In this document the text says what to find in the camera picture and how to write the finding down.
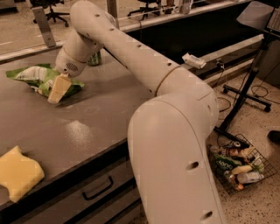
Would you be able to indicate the grey metal post right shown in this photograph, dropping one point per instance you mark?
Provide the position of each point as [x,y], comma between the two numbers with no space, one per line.
[112,11]

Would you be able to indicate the white bottle in basket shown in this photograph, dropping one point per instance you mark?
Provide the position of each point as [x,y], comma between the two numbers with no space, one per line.
[249,177]

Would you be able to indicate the black wire basket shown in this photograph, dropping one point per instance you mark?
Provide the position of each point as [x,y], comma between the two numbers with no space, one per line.
[251,159]

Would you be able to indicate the grey laptop tray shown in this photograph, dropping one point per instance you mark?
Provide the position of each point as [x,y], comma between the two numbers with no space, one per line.
[256,15]

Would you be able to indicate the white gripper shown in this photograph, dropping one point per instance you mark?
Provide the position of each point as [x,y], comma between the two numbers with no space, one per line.
[66,66]

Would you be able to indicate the yellow sponge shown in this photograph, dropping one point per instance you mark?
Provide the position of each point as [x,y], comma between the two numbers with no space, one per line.
[18,173]

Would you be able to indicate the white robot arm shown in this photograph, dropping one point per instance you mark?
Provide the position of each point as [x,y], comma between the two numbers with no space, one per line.
[167,134]

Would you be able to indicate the black office chair right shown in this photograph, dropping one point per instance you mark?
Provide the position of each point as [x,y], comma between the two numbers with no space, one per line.
[147,10]

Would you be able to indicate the green rice chip bag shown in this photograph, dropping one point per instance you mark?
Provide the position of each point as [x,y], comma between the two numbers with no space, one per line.
[39,77]

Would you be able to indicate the black office chair left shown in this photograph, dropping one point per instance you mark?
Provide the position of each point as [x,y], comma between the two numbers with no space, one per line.
[52,14]

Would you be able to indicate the black office chair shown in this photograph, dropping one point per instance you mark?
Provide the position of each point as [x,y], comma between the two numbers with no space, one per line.
[147,10]
[52,14]

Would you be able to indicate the green soda can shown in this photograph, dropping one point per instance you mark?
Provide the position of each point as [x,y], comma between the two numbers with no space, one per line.
[95,59]

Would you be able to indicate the grey metal post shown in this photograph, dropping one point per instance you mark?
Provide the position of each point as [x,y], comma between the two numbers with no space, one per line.
[44,27]
[112,11]

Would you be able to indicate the grey metal post left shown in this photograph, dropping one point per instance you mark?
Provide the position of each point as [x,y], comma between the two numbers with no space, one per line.
[44,27]

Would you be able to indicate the black rolling stand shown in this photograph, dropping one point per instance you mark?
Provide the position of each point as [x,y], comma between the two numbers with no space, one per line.
[242,93]

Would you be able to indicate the green snack bag in basket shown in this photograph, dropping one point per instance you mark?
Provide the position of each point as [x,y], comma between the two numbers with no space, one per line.
[223,163]

